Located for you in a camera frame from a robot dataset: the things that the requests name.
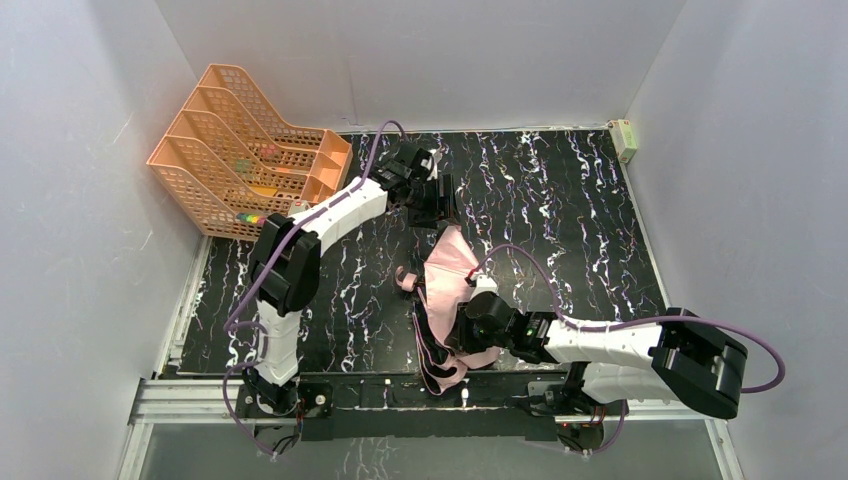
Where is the pink and black folding umbrella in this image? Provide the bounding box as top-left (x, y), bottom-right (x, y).
top-left (395, 225), bottom-right (502, 396)

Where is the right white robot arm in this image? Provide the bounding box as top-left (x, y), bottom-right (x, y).
top-left (446, 292), bottom-right (748, 420)

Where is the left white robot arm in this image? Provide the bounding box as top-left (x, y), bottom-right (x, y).
top-left (242, 143), bottom-right (458, 415)

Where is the colourful marker set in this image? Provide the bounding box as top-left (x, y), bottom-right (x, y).
top-left (236, 213), bottom-right (267, 226)

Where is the orange plastic file organizer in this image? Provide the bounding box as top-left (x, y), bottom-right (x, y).
top-left (147, 64), bottom-right (352, 241)

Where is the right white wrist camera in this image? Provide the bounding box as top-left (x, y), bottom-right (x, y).
top-left (466, 272), bottom-right (498, 298)

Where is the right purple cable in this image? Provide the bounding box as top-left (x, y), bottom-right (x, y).
top-left (467, 243), bottom-right (787, 456)

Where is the purple cable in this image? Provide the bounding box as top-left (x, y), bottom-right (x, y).
top-left (221, 120), bottom-right (407, 458)
top-left (467, 243), bottom-right (787, 456)

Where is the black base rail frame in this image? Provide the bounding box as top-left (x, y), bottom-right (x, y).
top-left (125, 370), bottom-right (730, 458)

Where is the white green wall socket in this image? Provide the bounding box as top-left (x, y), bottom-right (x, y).
top-left (608, 119), bottom-right (639, 164)

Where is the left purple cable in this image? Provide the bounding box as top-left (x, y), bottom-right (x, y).
top-left (221, 120), bottom-right (407, 458)

